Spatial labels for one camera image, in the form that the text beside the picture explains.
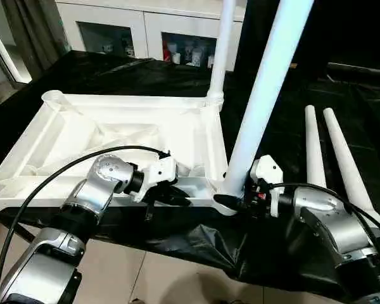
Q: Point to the white plastic table top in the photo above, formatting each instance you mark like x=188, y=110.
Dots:
x=114, y=107

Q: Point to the white plastic table leg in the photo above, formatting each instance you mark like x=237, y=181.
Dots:
x=266, y=88
x=315, y=149
x=223, y=47
x=348, y=164

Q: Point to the black shiny mat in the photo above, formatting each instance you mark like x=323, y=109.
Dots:
x=193, y=234

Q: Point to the small red packet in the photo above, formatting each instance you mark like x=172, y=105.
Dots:
x=167, y=54

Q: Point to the small pale label tag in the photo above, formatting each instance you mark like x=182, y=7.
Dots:
x=294, y=65

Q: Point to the white glass-door cabinet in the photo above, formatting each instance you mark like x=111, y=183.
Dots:
x=145, y=16

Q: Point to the black backdrop cloth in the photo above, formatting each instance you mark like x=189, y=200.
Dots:
x=345, y=28

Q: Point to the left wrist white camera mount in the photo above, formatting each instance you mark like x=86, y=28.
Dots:
x=161, y=171

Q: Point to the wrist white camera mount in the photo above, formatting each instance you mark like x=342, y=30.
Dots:
x=161, y=171
x=269, y=168

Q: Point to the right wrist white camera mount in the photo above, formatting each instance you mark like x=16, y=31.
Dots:
x=269, y=168

